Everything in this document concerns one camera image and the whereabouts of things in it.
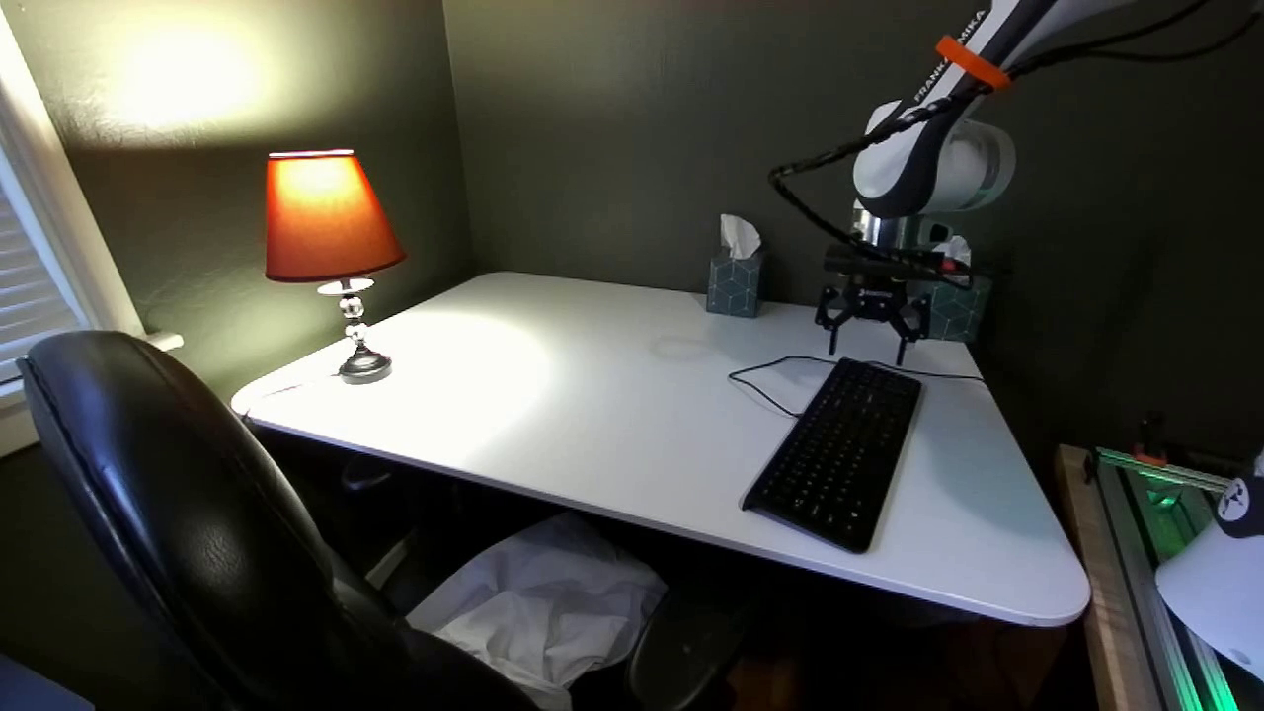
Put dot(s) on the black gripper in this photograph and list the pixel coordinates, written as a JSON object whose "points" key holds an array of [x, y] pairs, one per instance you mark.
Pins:
{"points": [[873, 301]]}

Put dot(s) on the black computer keyboard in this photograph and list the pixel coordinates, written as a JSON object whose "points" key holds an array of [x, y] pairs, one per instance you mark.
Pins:
{"points": [[833, 456]]}

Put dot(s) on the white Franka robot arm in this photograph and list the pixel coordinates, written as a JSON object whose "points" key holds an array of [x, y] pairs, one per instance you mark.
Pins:
{"points": [[921, 165]]}

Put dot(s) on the dark teal box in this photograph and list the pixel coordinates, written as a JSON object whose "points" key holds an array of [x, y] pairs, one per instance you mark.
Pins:
{"points": [[961, 310]]}

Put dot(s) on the teal tissue box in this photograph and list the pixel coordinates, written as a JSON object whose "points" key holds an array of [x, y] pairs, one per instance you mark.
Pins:
{"points": [[734, 286]]}

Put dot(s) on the white tissue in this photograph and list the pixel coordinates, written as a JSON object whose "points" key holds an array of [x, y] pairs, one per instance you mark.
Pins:
{"points": [[741, 239]]}

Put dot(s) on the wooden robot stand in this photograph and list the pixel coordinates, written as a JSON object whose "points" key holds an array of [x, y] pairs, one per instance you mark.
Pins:
{"points": [[1083, 579]]}

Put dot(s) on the dark round bin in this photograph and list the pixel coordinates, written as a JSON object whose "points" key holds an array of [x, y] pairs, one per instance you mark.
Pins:
{"points": [[686, 654]]}

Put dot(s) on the black cap with white print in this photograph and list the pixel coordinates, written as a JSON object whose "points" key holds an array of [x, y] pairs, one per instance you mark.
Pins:
{"points": [[1240, 501]]}

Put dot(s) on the white dome object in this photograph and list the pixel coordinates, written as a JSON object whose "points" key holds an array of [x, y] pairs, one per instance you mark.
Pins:
{"points": [[1219, 598]]}

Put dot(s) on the orange shade table lamp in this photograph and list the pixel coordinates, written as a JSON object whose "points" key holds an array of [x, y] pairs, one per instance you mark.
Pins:
{"points": [[326, 218]]}

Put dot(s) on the black leather office chair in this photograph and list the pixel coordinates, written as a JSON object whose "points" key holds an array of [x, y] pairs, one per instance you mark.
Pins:
{"points": [[199, 554]]}

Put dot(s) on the white window blinds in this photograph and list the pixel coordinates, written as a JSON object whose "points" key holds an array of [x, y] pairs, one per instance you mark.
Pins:
{"points": [[22, 289]]}

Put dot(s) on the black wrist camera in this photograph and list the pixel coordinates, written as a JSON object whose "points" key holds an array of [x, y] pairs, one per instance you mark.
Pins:
{"points": [[894, 267]]}

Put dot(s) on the aluminium frame rail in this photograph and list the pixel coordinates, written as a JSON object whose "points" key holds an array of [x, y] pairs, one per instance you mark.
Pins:
{"points": [[1136, 566]]}

